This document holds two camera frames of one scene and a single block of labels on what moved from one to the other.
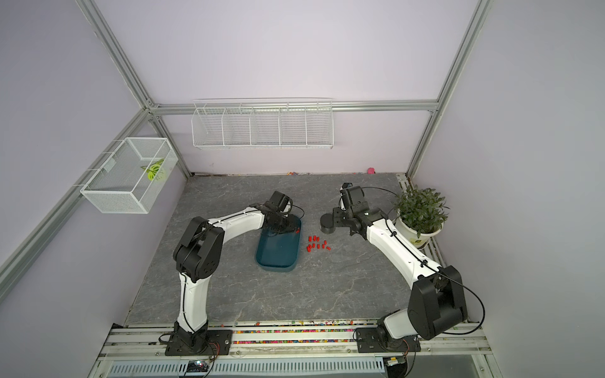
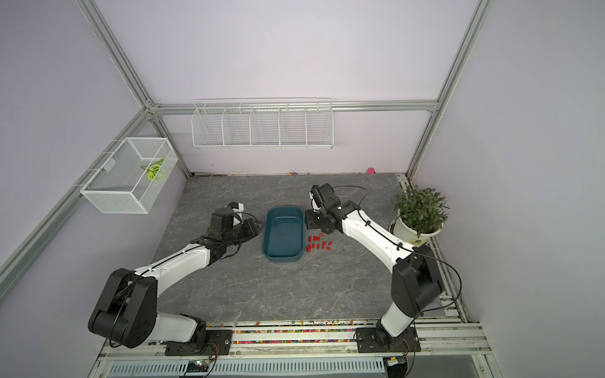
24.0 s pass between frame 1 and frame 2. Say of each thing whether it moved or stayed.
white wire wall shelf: stayed
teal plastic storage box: moved
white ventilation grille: stayed
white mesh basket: stayed
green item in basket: stayed
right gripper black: moved
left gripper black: moved
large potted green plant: stayed
